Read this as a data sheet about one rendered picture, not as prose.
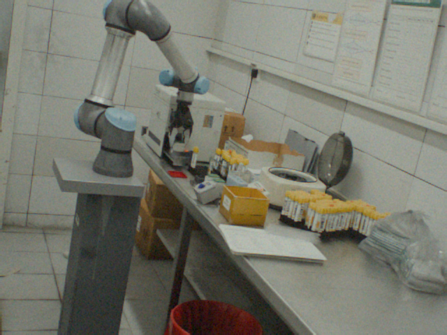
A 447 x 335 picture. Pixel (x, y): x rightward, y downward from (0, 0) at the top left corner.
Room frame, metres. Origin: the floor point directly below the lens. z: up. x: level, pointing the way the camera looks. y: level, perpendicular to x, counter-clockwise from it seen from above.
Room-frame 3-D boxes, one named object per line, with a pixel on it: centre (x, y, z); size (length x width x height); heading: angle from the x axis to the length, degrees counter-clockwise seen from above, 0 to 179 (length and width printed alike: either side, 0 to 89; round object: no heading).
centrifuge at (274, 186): (2.44, -0.27, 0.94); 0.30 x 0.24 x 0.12; 104
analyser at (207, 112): (2.96, 0.20, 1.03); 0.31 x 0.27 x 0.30; 23
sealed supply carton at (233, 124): (3.44, 0.07, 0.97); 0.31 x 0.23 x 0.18; 17
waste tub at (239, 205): (2.13, -0.11, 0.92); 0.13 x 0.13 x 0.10; 20
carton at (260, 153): (2.80, -0.19, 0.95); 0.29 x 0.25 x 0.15; 113
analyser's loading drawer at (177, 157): (2.74, 0.21, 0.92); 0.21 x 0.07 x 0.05; 23
